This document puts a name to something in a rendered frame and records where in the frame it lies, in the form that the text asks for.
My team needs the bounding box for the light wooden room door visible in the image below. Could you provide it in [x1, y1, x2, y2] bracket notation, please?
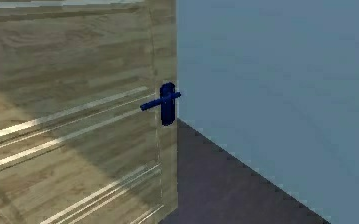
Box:
[0, 0, 179, 224]

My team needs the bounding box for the dark blue door handle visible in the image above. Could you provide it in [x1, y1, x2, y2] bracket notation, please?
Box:
[139, 81, 182, 127]

